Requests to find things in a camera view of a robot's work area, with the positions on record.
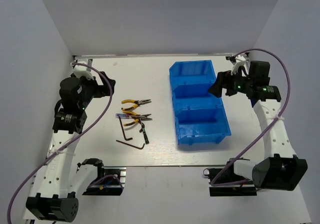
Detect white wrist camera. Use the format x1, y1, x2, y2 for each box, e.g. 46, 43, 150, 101
229, 55, 249, 75
70, 62, 94, 80

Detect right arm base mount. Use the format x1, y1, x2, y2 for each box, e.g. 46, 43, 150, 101
202, 167, 257, 197

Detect purple cable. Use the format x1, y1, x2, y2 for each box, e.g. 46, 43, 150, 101
6, 62, 113, 222
211, 49, 292, 187

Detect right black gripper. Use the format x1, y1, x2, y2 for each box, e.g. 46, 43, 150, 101
207, 67, 253, 98

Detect green black small screwdriver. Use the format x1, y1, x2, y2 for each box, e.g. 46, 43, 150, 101
140, 122, 150, 144

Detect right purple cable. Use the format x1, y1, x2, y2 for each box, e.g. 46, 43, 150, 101
211, 49, 292, 187

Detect blue plastic bin far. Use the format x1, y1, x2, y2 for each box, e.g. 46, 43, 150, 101
169, 60, 223, 106

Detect yellow pliers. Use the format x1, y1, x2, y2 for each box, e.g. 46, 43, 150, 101
121, 99, 152, 111
123, 110, 152, 127

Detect brown hex key short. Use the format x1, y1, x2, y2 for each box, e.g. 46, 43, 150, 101
118, 117, 133, 141

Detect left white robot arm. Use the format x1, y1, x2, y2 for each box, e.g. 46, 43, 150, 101
26, 71, 116, 222

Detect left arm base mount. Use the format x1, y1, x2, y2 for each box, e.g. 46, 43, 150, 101
76, 158, 127, 196

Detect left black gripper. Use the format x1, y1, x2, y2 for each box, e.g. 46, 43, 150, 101
77, 71, 116, 109

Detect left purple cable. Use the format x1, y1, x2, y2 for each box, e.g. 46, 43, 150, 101
6, 62, 113, 222

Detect brown hex key long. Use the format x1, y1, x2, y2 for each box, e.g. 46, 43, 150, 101
116, 140, 145, 150

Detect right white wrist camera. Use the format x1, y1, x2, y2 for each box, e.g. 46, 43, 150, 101
229, 55, 249, 75

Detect blue plastic bin near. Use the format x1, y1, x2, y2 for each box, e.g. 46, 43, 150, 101
172, 96, 231, 145

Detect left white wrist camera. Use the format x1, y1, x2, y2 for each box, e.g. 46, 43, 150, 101
70, 62, 94, 80

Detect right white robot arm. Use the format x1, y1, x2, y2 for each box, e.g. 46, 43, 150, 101
208, 61, 308, 191

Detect blue plastic bin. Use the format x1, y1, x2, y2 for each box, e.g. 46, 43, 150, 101
169, 60, 223, 106
172, 96, 231, 145

